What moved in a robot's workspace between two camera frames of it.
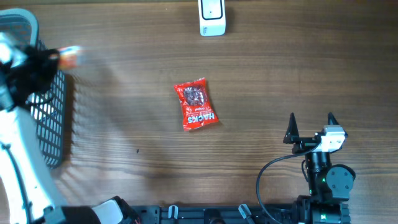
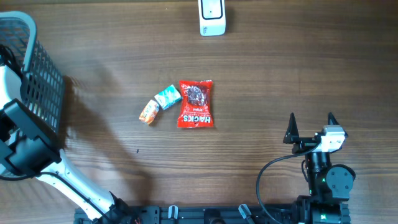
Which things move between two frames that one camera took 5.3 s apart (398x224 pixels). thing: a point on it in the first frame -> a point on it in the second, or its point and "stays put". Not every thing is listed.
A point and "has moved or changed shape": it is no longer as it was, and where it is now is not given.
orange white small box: [68, 57] -> [150, 112]
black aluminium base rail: [252, 213] stays put
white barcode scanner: [212, 17] stays put
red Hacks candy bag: [198, 110] has moved or changed shape
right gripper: [291, 136] stays put
